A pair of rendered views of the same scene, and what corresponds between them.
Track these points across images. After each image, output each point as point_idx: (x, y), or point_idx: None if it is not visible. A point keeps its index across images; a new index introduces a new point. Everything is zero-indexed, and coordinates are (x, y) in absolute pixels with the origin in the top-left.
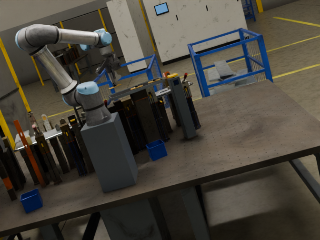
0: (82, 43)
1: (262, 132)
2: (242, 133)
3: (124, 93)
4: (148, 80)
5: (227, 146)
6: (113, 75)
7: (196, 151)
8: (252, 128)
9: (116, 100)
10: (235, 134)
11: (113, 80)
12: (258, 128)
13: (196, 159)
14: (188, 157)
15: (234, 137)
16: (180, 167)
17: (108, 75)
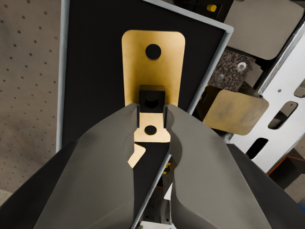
0: None
1: (22, 155)
2: (45, 146)
3: (58, 77)
4: (140, 213)
5: (17, 112)
6: (19, 193)
7: (49, 84)
8: (47, 159)
9: (240, 79)
10: (53, 143)
11: (122, 127)
12: (40, 161)
13: (13, 63)
14: (37, 64)
15: (41, 135)
16: (6, 28)
17: (234, 178)
